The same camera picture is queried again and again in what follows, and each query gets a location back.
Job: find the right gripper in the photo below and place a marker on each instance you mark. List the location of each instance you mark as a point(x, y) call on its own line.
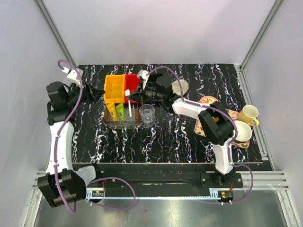
point(137, 97)

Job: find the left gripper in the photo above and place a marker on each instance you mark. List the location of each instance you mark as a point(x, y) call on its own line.
point(92, 95)

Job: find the white toothbrush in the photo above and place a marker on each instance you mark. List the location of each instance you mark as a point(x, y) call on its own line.
point(129, 104)

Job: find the clear plastic cup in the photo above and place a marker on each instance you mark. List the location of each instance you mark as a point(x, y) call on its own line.
point(146, 112)

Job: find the yellow toothpaste tube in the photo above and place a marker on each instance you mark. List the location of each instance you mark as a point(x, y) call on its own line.
point(112, 110)

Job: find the green toothpaste tube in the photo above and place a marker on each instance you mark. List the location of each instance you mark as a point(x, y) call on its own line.
point(120, 111)

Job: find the clear acrylic toothbrush holder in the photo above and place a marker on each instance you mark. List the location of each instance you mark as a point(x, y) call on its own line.
point(128, 122)

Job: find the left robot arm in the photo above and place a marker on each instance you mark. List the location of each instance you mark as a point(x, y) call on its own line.
point(62, 184)

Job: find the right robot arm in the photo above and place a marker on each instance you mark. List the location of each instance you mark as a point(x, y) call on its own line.
point(218, 127)

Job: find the floral rectangular tray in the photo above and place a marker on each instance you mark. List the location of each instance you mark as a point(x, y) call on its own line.
point(233, 114)

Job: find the red plastic bin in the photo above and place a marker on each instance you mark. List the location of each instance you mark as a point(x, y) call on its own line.
point(131, 82)

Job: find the orange plastic bin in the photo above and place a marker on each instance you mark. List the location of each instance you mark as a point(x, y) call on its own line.
point(114, 89)

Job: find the black plastic bin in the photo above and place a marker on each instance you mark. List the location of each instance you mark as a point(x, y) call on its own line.
point(153, 77)

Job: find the grey speckled soap dish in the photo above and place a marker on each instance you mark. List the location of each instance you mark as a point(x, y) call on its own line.
point(180, 87)

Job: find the red patterned bowl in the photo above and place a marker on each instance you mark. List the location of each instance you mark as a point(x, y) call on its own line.
point(208, 100)

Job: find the yellow mug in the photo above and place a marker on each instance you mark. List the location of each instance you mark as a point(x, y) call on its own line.
point(249, 115)

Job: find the white scalloped bowl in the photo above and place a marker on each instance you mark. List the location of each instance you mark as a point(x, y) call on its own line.
point(244, 131)

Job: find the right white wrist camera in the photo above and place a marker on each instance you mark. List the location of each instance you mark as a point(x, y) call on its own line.
point(143, 75)

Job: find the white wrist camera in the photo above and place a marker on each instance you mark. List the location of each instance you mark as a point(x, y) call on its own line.
point(72, 75)
point(143, 75)

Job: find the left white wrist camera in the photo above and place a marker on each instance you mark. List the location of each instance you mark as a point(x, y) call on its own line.
point(72, 75)

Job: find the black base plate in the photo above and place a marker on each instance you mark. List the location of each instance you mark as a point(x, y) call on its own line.
point(188, 173)

